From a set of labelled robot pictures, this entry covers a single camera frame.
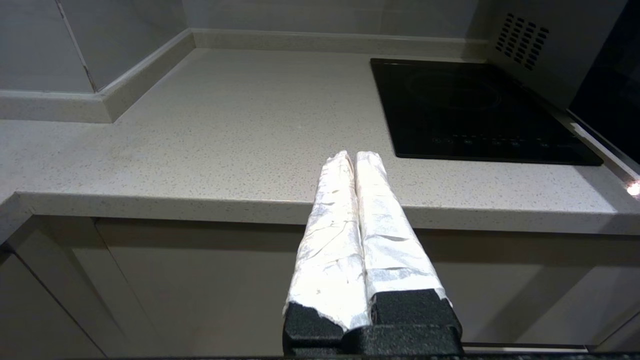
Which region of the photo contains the left gripper white taped left finger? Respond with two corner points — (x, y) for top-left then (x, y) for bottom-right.
(282, 150), (373, 356)

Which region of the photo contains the left gripper white taped right finger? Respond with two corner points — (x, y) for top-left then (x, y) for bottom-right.
(350, 151), (464, 356)

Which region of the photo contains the silver Panasonic microwave oven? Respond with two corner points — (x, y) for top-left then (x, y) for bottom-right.
(486, 0), (631, 112)

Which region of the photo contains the black induction cooktop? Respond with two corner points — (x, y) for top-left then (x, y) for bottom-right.
(370, 58), (604, 167)

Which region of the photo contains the grey cabinet front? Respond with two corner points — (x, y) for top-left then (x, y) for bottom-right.
(20, 215), (311, 360)
(415, 227), (640, 352)

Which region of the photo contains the silver microwave door dark window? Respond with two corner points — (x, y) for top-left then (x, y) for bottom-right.
(566, 0), (640, 186)

